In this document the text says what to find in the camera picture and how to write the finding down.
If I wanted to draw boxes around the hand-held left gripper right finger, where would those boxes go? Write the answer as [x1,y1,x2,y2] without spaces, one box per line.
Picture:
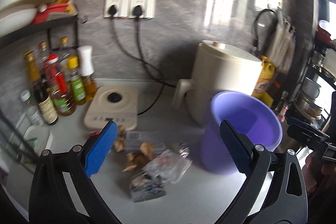
[214,120,308,224]

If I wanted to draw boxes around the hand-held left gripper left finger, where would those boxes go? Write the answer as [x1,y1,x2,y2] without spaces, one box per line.
[28,120,124,224]

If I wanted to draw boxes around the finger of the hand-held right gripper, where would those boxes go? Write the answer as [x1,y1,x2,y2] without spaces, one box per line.
[287,124,330,143]
[287,116,320,130]

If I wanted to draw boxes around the purple plastic bucket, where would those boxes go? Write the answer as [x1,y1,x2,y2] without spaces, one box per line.
[201,91,283,175]

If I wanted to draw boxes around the white printed carton box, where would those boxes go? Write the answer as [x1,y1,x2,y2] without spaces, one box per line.
[125,131,166,153]

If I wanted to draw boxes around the foil ball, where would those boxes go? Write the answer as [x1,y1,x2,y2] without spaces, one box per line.
[172,143,191,159]

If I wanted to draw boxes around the person's right hand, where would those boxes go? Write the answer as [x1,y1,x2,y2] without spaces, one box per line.
[304,154,336,196]

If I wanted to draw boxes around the small brown paper scrap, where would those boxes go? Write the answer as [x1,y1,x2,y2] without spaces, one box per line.
[113,126,127,153]

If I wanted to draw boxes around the stacked metal pots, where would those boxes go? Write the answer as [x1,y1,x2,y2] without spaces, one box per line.
[295,77,323,119]

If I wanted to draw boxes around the cream electric kettle base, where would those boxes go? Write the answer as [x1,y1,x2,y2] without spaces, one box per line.
[84,85,139,131]

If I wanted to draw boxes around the crumpled brown paper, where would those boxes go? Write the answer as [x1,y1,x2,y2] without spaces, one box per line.
[122,142,155,172]

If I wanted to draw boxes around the yellow sponge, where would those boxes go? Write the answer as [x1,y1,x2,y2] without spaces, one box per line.
[261,91,274,107]

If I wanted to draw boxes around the yellow detergent bottle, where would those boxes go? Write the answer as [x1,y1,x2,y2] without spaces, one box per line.
[252,55,276,98]

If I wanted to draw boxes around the large oil bottle red cap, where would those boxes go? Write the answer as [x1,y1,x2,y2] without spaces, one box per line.
[43,54,77,116]

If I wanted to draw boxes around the green label oil bottle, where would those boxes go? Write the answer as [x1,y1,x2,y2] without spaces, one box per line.
[67,56,87,106]

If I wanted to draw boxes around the white plastic jug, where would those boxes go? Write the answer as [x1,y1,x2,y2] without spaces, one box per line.
[22,126,53,161]

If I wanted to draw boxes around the dark soy sauce bottle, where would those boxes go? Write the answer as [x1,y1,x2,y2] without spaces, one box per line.
[33,80,59,125]

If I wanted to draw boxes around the dark printed packet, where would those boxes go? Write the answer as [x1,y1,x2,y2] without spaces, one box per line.
[129,174,168,203]

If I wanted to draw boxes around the black storage rack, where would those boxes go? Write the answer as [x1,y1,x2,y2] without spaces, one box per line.
[291,0,336,122]

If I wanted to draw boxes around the clear plastic wrapper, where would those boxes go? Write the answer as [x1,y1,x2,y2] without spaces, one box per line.
[143,149,192,185]

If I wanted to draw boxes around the cream air fryer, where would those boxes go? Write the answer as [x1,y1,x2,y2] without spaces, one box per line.
[172,40,264,125]

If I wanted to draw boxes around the small jar white lid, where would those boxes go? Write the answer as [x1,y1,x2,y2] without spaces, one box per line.
[20,90,45,126]

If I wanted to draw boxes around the hanging beige cloth bag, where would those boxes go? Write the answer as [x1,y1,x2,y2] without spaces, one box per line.
[268,11,297,73]

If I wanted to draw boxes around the white top oil sprayer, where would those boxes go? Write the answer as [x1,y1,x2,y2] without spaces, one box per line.
[77,46,98,101]

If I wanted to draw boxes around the red bowl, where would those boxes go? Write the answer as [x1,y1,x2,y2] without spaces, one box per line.
[316,20,336,42]

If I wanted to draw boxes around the tall amber bottle yellow cap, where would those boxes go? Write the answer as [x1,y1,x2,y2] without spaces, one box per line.
[24,51,42,88]

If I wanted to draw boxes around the clear bottle gold cap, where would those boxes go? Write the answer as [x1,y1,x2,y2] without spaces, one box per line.
[39,41,50,64]
[58,37,72,62]

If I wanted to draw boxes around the red plastic utensil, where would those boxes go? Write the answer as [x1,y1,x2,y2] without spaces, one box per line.
[31,2,67,25]

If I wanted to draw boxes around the white bowl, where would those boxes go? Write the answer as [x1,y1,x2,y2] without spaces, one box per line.
[0,5,37,37]

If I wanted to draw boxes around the hanging black cable loop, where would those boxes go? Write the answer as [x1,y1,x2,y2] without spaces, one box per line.
[253,8,279,52]

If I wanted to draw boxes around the black wall shelf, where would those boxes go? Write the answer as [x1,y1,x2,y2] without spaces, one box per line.
[0,13,79,54]

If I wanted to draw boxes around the white wall socket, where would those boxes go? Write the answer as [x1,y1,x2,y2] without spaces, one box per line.
[129,0,156,20]
[104,0,132,18]

